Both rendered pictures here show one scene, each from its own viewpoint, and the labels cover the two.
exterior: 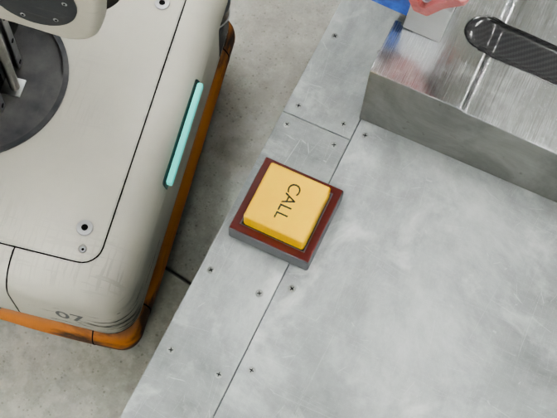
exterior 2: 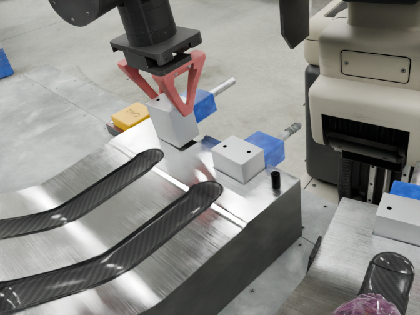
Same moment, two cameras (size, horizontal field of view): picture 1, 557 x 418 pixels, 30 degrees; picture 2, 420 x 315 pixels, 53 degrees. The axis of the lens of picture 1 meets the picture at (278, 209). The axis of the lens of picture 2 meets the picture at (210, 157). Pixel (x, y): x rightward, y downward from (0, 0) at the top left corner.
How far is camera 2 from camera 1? 1.10 m
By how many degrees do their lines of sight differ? 69
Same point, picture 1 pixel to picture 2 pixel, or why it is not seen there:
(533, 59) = (119, 182)
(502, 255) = not seen: hidden behind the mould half
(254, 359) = (87, 116)
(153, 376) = (105, 95)
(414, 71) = (146, 125)
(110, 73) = not seen: hidden behind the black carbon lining
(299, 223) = (120, 115)
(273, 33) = not seen: outside the picture
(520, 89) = (102, 167)
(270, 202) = (136, 108)
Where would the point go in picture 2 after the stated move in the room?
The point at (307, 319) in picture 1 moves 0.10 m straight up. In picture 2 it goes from (89, 130) to (70, 83)
